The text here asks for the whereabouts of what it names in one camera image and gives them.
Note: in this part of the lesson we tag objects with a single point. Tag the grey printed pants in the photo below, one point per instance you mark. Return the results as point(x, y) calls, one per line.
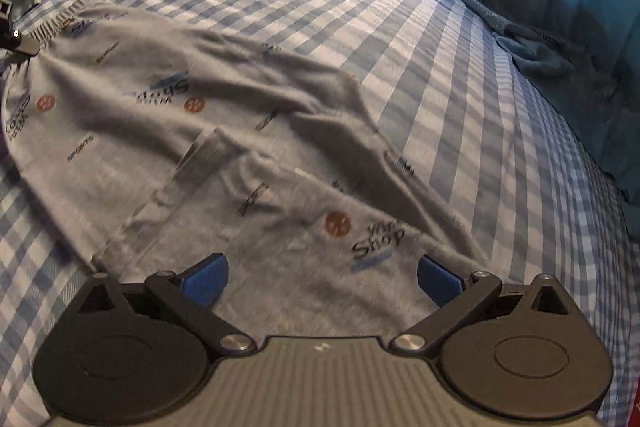
point(200, 147)

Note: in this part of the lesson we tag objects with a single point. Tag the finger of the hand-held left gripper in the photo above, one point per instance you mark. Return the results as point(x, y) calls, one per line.
point(12, 37)

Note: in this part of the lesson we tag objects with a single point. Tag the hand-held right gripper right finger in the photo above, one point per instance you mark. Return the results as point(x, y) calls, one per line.
point(437, 279)

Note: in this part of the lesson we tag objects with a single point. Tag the blue crumpled blanket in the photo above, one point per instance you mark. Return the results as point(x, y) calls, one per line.
point(540, 52)

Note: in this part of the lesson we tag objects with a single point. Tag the blue checked bed sheet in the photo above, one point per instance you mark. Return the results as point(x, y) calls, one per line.
point(450, 57)

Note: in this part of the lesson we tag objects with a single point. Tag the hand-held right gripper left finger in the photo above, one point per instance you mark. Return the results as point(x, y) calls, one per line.
point(207, 278)

